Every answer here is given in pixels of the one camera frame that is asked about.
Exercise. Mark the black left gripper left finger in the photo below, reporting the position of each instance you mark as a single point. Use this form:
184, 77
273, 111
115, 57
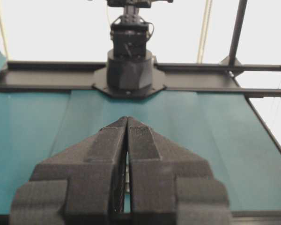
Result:
81, 185

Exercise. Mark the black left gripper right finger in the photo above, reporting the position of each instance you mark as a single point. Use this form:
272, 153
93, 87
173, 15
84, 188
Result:
171, 185

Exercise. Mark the teal table mat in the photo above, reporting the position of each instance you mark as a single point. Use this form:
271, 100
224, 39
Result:
225, 128

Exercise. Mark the black aluminium frame rail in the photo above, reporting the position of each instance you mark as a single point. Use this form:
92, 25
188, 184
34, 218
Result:
24, 76

